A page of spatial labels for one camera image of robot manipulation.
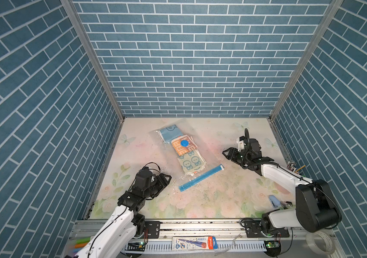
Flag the aluminium corner post right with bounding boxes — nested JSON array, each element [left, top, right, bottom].
[[269, 0, 343, 122]]

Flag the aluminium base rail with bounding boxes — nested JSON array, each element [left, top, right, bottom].
[[60, 218, 345, 258]]

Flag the clear tape roll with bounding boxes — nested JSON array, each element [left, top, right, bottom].
[[306, 231, 336, 255]]

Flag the aluminium corner post left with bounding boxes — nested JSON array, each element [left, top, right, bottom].
[[61, 0, 124, 123]]

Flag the beige towel blue bunny print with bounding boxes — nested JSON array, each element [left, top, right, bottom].
[[178, 149, 207, 175]]

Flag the red blue toothpaste box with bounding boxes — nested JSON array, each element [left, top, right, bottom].
[[172, 236, 218, 250]]

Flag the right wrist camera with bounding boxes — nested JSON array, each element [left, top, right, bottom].
[[237, 136, 250, 152]]

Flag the clear plastic wrapper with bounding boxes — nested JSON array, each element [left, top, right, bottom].
[[214, 234, 242, 256]]

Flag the aluminium corner post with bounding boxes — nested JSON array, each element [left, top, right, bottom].
[[269, 0, 343, 122], [61, 0, 124, 123]]

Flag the light blue towel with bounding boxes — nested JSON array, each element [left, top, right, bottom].
[[158, 125, 183, 144]]

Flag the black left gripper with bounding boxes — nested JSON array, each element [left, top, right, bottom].
[[142, 172, 172, 200]]

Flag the blue vacuum bag valve cap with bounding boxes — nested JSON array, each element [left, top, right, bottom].
[[180, 140, 189, 147]]

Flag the coloured marker pack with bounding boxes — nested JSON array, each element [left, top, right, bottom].
[[72, 236, 91, 255]]

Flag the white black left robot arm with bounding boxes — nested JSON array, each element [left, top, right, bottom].
[[65, 162, 172, 258]]

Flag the clear vacuum bag blue zip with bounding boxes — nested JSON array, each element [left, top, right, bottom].
[[149, 119, 225, 192]]

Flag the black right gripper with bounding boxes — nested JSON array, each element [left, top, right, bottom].
[[223, 147, 251, 166]]

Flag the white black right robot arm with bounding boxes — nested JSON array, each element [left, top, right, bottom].
[[222, 130, 342, 236]]

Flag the orange white patterned towel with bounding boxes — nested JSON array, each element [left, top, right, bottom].
[[171, 135, 197, 156]]

